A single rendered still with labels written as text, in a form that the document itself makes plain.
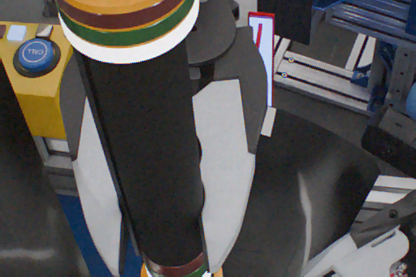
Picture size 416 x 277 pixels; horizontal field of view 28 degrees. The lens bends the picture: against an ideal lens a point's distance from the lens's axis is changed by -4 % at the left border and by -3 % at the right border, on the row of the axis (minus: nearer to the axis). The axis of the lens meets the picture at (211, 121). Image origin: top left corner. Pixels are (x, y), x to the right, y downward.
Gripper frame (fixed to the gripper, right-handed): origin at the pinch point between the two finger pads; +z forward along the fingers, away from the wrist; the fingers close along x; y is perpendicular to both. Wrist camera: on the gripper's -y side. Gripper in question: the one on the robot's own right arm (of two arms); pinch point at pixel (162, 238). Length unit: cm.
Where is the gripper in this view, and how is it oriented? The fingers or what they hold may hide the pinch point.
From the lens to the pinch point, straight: 37.5
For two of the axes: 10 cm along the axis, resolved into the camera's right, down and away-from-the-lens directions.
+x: -10.0, 0.4, 0.3
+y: 0.5, 5.5, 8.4
